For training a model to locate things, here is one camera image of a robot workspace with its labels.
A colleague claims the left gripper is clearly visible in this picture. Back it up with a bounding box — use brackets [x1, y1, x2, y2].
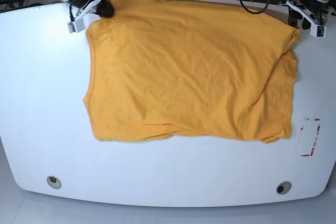
[288, 0, 328, 29]

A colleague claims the yellow T-shirt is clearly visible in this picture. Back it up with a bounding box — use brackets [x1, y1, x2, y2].
[83, 0, 300, 143]

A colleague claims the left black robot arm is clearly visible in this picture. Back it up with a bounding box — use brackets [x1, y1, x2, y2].
[287, 0, 335, 30]

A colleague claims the red tape rectangle marking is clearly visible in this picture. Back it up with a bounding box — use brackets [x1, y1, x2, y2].
[298, 118, 321, 157]

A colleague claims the right table grommet hole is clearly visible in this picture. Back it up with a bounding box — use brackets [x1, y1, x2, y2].
[276, 181, 292, 195]

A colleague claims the table grommet hole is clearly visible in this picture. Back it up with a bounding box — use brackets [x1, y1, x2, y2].
[276, 181, 292, 195]
[47, 176, 62, 189]

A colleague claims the left table grommet hole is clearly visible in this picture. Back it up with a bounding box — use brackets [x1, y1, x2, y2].
[47, 176, 62, 189]

